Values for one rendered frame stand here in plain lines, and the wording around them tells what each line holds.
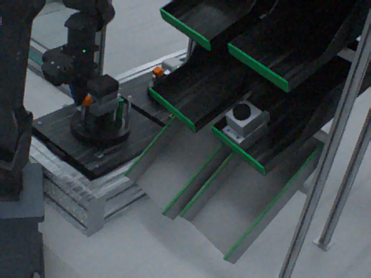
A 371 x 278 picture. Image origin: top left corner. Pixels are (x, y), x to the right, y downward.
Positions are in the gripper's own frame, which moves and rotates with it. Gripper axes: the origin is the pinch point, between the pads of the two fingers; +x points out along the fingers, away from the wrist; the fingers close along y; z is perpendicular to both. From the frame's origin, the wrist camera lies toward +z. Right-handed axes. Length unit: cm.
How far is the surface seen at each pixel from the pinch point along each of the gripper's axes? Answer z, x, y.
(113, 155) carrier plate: -2.7, 12.6, 9.5
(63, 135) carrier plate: 1.5, 12.6, -2.9
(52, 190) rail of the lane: 10.9, 18.5, 5.2
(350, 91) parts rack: -10, -24, 53
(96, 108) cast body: -4.0, 5.1, 1.6
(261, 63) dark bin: -0.9, -26.2, 40.9
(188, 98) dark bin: -3.0, -11.2, 26.7
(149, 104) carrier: -23.6, 12.6, -0.1
